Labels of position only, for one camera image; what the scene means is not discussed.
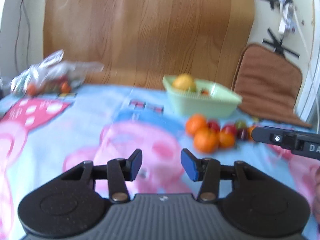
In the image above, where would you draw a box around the orange tangerine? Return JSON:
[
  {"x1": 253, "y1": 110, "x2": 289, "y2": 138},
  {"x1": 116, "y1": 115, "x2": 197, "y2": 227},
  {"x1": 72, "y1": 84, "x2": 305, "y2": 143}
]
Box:
[
  {"x1": 185, "y1": 114, "x2": 207, "y2": 136},
  {"x1": 193, "y1": 128, "x2": 219, "y2": 153}
]

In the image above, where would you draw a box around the red cherry tomato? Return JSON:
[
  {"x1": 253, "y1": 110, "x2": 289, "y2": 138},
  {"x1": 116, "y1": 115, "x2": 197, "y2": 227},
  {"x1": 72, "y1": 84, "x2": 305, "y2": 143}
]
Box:
[{"x1": 208, "y1": 120, "x2": 221, "y2": 133}]

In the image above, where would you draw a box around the green tomato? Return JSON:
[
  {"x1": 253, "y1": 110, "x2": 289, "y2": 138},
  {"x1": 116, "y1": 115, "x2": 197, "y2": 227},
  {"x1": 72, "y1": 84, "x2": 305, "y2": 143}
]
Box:
[{"x1": 234, "y1": 120, "x2": 247, "y2": 130}]

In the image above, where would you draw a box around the orange tomato with stem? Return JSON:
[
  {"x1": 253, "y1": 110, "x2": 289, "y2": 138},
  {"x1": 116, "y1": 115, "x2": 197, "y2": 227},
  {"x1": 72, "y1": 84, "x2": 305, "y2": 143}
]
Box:
[{"x1": 247, "y1": 125, "x2": 256, "y2": 141}]

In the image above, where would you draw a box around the large yellow grapefruit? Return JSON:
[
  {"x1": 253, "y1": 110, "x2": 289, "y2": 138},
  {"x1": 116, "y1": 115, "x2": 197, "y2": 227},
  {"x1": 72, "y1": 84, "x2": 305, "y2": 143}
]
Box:
[{"x1": 172, "y1": 74, "x2": 196, "y2": 92}]

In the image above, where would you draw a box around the plastic bag with fruits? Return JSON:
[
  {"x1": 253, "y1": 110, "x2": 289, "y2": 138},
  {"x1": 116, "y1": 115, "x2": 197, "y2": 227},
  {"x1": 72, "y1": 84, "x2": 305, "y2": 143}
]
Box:
[{"x1": 10, "y1": 49, "x2": 104, "y2": 96}]

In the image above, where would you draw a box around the person's right hand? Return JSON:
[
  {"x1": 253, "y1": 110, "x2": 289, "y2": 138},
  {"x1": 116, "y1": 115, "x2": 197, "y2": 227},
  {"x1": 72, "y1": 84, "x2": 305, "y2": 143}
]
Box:
[{"x1": 311, "y1": 166, "x2": 320, "y2": 224}]

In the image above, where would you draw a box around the small orange tomato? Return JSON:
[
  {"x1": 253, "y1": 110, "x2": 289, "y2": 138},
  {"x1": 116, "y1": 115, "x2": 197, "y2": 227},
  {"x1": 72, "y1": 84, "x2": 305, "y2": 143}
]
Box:
[{"x1": 219, "y1": 131, "x2": 236, "y2": 148}]

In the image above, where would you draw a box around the dark cherry behind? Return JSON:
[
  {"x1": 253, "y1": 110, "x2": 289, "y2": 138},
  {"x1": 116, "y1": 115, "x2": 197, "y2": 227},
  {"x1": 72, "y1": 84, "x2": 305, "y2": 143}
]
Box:
[{"x1": 237, "y1": 128, "x2": 249, "y2": 141}]

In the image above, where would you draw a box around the light green plastic basket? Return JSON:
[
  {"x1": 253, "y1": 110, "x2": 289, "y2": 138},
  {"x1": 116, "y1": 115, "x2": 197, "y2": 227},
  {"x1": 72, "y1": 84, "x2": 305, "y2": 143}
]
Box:
[{"x1": 162, "y1": 75, "x2": 242, "y2": 118}]

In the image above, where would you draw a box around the brown seat cushion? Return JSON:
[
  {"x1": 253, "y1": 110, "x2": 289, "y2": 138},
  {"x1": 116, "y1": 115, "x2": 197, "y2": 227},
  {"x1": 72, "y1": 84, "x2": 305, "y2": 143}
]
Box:
[{"x1": 232, "y1": 43, "x2": 311, "y2": 128}]

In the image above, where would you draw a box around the cartoon pig table cloth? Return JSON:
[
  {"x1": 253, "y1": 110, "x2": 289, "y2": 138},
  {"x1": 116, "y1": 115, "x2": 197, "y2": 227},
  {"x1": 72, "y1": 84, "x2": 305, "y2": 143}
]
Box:
[{"x1": 1, "y1": 85, "x2": 319, "y2": 239}]

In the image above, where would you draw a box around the black tape cross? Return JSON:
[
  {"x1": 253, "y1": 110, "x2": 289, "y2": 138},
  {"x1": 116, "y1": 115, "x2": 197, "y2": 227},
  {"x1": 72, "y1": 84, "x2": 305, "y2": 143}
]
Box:
[{"x1": 248, "y1": 0, "x2": 300, "y2": 59}]

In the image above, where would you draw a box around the white power adapter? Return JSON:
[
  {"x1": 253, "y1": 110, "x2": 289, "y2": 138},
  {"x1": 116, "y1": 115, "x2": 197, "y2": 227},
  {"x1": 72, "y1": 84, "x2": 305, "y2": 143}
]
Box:
[{"x1": 277, "y1": 0, "x2": 294, "y2": 37}]

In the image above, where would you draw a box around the black wall cable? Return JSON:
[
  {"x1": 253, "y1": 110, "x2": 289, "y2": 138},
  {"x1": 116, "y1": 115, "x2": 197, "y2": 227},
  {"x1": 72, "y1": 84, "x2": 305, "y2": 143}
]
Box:
[{"x1": 13, "y1": 0, "x2": 32, "y2": 74}]

